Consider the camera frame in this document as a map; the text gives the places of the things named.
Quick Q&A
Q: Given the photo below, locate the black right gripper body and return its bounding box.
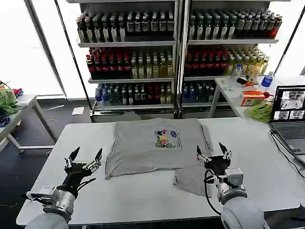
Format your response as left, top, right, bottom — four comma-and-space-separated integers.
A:
204, 155, 232, 178

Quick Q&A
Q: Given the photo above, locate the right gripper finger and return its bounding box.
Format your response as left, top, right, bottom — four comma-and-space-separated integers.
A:
196, 145, 213, 164
218, 142, 233, 160

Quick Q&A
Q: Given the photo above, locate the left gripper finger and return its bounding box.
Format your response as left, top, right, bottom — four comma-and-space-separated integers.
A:
63, 146, 81, 169
82, 147, 103, 172

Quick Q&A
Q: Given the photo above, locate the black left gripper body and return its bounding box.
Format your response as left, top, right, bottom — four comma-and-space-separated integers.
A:
60, 162, 93, 197

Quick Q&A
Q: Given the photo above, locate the grey printed t-shirt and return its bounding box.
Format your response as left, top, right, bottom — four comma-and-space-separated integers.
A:
104, 118, 214, 198

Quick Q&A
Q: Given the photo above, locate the white paper sheet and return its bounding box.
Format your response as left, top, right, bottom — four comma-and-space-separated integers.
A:
71, 106, 85, 116

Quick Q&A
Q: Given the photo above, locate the white desk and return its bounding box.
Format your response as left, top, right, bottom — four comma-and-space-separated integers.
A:
208, 75, 305, 125

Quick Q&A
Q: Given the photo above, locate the light green cloth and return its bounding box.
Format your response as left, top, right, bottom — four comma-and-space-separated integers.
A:
246, 101, 274, 123

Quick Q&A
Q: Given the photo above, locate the orange cardboard box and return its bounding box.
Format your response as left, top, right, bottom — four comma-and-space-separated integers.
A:
239, 90, 266, 107

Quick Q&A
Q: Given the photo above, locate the white side table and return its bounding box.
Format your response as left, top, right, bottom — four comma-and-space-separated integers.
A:
0, 94, 58, 155

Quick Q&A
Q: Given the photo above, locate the grey open laptop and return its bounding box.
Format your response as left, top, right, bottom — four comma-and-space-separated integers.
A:
269, 85, 305, 156

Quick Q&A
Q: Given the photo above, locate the clear water bottle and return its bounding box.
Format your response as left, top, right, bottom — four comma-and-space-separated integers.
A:
227, 63, 243, 93

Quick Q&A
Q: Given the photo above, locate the blue patterned cloth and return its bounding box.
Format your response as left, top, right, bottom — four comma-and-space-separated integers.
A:
0, 114, 10, 128

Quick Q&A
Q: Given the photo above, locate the yellow orange bottle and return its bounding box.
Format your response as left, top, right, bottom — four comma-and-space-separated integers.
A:
245, 68, 260, 87

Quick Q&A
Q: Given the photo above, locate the blue label water bottle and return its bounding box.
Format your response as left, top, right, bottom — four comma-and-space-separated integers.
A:
259, 71, 275, 93

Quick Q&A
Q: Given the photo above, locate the green crumpled cloth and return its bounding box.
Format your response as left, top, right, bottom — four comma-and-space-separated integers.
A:
0, 90, 21, 115

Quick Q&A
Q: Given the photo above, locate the metal shelf with bottles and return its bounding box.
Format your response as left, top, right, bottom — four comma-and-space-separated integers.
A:
66, 0, 180, 123
180, 0, 284, 119

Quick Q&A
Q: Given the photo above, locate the black slanted pole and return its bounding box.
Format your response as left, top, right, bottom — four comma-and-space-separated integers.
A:
273, 2, 305, 75
54, 0, 93, 113

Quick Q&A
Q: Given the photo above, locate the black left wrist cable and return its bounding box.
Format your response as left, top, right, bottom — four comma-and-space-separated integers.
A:
75, 177, 97, 192

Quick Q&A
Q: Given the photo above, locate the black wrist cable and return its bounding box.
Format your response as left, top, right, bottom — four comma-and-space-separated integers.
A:
203, 168, 223, 216
75, 177, 97, 192

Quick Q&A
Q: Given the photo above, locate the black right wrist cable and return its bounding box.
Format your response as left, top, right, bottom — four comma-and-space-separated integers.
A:
203, 168, 223, 216

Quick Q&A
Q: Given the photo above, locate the black laptop cable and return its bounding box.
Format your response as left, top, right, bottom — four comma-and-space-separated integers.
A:
269, 129, 305, 180

